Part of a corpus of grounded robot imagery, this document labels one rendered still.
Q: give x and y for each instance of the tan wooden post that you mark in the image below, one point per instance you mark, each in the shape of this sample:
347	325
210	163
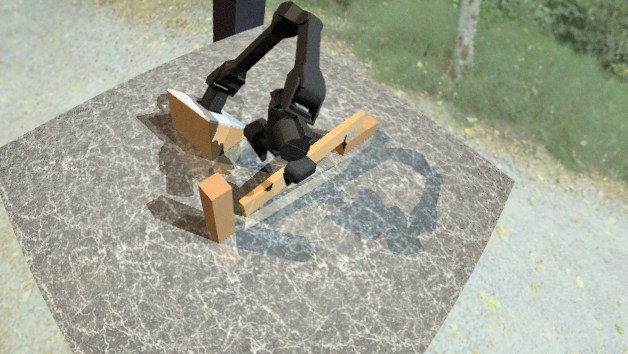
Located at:
216	194

